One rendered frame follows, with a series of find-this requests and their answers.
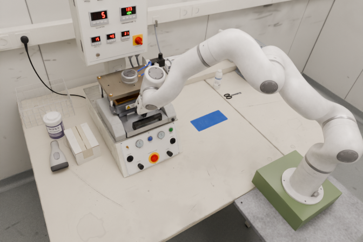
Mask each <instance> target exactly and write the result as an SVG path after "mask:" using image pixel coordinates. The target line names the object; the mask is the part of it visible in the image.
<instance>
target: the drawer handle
mask: <svg viewBox="0 0 363 242"><path fill-rule="evenodd" d="M156 119H159V120H160V121H161V120H162V114H161V113H157V114H155V115H152V116H149V117H146V118H143V119H140V120H138V121H135V122H133V123H132V128H133V129H134V130H136V127H138V126H140V125H143V124H146V123H149V122H151V121H154V120H156Z"/></svg>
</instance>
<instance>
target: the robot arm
mask: <svg viewBox="0 0 363 242"><path fill-rule="evenodd" d="M226 59H230V60H232V61H233V62H234V64H235V65H236V66H237V67H238V69H239V70H240V72H241V74H242V75H243V76H244V78H245V79H246V81H247V82H248V83H249V84H250V86H252V87H253V88H254V89H255V90H257V91H258V92H260V93H263V94H265V95H272V94H275V93H277V92H279V94H280V95H281V97H282V98H283V100H284V101H285V102H286V103H287V104H288V105H289V106H290V107H291V108H292V109H293V110H294V111H295V112H297V113H298V114H300V115H301V116H302V117H304V118H306V119H308V120H315V121H316V122H318V124H319V125H320V127H321V129H322V133H323V137H324V143H316V144H314V145H312V146H311V147H310V148H309V149H308V151H307V152H306V154H305V155H304V157H303V159H302V160H301V162H300V163H299V165H298V166H297V168H296V167H294V168H290V169H287V170H286V171H284V173H283V175H282V176H281V183H282V186H283V188H284V190H285V191H286V193H287V194H288V195H289V196H290V197H291V198H293V199H294V200H296V201H298V202H299V203H302V204H306V205H314V204H317V203H318V202H320V201H321V200H322V198H323V195H324V191H323V188H322V184H323V183H324V181H325V180H326V179H327V178H328V177H329V175H330V174H331V173H332V172H333V171H334V169H335V168H336V167H337V166H338V165H339V164H353V163H356V162H357V161H358V160H359V159H360V158H361V156H362V154H363V139H362V136H361V133H360V131H359V128H358V125H357V122H356V120H355V118H354V116H353V115H352V113H351V112H350V111H349V110H348V109H346V108H345V107H343V106H341V105H339V104H337V103H334V102H331V101H329V100H327V99H325V98H324V97H323V96H321V95H320V94H319V93H318V92H317V91H316V90H315V89H314V88H312V87H311V86H310V85H309V83H308V82H307V81H306V80H305V79H304V77H303V76H302V75H301V74H300V72H299V71H298V69H297V68H296V67H295V65H294V64H293V62H292V61H291V60H290V58H289V57H288V56H287V55H286V54H285V53H284V52H283V51H282V50H281V49H279V48H278V47H276V46H271V45H270V46H266V47H264V48H262V49H261V48H260V46H259V45H258V43H257V42H256V41H255V40H254V39H253V38H252V37H251V36H250V35H249V34H247V33H245V32H244V31H241V30H239V29H233V28H231V29H226V30H224V31H221V32H220V33H218V34H216V35H214V36H212V37H211V38H209V39H207V40H205V41H204V42H202V43H200V44H198V45H197V46H195V47H193V48H192V49H190V50H189V51H187V52H185V53H183V54H182V55H180V56H178V57H177V58H176V59H174V61H173V62H172V64H171V67H170V70H169V73H168V76H167V78H166V73H165V71H164V70H163V69H162V68H161V67H159V66H149V67H148V68H147V69H146V70H145V72H144V77H143V81H142V85H141V88H140V95H139V96H138V98H137V100H136V103H135V107H136V109H135V113H138V114H139V115H141V116H143V118H144V117H146V116H147V113H148V112H150V111H153V110H156V109H159V108H161V107H163V106H165V105H167V104H169V103H170V102H172V101H173V100H175V99H176V98H177V97H178V95H179V94H180V93H181V91H182V89H183V87H184V85H185V83H186V81H187V80H188V79H189V78H190V77H191V76H193V75H195V74H197V73H200V72H202V71H204V70H206V69H208V68H210V67H212V66H214V65H216V64H218V63H220V62H222V61H224V60H226ZM165 78H166V80H165Z"/></svg>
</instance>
